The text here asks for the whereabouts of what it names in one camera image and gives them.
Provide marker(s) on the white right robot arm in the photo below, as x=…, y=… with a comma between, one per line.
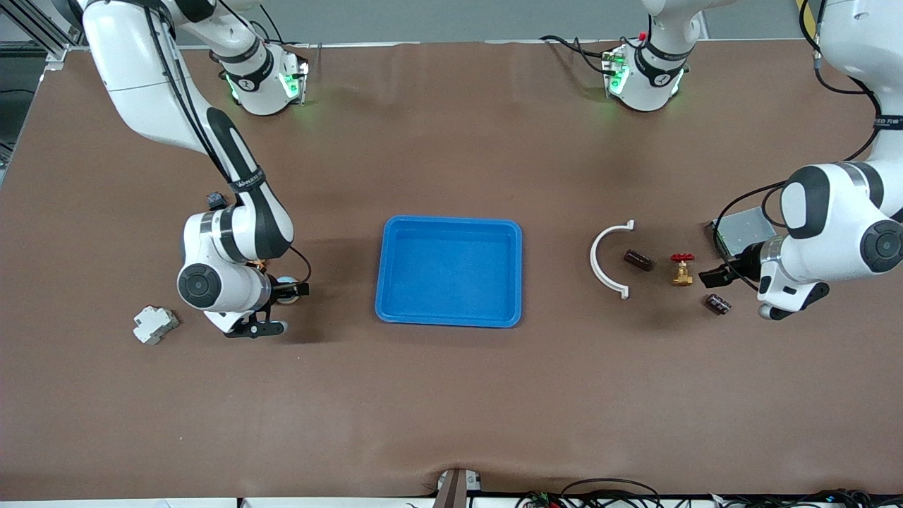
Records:
x=141, y=70

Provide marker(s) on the brown electrolytic capacitor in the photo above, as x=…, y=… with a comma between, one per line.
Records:
x=638, y=259

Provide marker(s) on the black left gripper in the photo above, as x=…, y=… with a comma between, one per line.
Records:
x=748, y=266

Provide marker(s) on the black electrolytic capacitor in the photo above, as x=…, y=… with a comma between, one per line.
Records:
x=718, y=304

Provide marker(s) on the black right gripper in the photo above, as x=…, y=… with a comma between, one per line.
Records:
x=274, y=291

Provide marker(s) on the brass valve red handwheel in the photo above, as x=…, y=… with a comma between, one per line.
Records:
x=681, y=273

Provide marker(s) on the blue desk bell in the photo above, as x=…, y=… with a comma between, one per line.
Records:
x=286, y=301

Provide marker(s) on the red emergency stop button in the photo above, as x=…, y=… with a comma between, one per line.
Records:
x=215, y=201

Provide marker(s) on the white curved pipe clamp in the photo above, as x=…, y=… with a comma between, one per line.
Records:
x=593, y=257

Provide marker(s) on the aluminium frame profile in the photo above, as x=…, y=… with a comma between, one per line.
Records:
x=60, y=51

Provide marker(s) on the metal bracket post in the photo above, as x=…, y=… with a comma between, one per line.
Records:
x=455, y=488

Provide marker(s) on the blue plastic tray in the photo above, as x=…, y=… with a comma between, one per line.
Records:
x=451, y=271

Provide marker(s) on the white circuit breaker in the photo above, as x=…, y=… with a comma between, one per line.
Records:
x=155, y=324

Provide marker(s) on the red yellow push button switch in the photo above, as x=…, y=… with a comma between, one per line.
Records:
x=258, y=264

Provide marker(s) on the grey metal power supply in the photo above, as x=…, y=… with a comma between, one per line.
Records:
x=741, y=226

